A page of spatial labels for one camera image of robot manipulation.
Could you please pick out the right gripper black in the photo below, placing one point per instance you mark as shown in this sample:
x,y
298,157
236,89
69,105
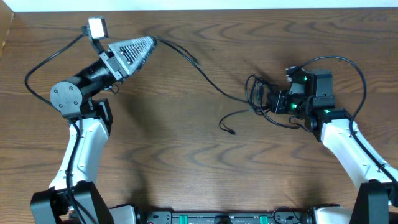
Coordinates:
x,y
283,95

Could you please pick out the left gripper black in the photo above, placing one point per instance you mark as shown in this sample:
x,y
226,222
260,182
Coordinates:
x,y
123,54

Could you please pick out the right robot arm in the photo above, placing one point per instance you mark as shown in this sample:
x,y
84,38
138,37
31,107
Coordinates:
x,y
310,98

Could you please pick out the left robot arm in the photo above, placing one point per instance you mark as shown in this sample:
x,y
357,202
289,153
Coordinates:
x,y
73,190

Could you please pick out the wooden side panel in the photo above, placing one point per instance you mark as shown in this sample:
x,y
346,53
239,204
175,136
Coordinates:
x,y
6,18

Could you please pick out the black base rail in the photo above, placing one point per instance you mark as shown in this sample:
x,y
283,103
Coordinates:
x,y
282,216

